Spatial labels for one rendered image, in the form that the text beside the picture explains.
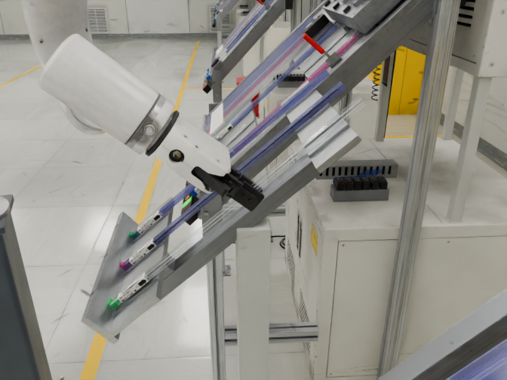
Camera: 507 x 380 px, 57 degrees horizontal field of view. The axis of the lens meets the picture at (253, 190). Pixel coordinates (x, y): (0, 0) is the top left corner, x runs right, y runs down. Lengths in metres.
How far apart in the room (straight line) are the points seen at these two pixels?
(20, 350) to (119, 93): 0.92
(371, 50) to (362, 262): 0.55
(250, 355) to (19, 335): 0.63
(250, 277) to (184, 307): 1.09
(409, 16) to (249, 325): 0.72
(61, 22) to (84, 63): 0.11
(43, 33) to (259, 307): 0.59
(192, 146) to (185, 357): 1.21
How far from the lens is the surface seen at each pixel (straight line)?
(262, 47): 5.77
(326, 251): 1.25
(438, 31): 1.09
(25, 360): 1.42
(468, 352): 0.41
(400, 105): 4.62
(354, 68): 1.09
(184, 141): 0.62
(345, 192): 1.35
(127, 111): 0.62
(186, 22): 9.91
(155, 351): 1.78
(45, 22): 0.71
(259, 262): 0.86
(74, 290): 2.15
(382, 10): 1.13
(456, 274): 1.42
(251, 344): 0.98
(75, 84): 0.62
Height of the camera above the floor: 1.22
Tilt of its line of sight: 25 degrees down
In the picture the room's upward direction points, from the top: straight up
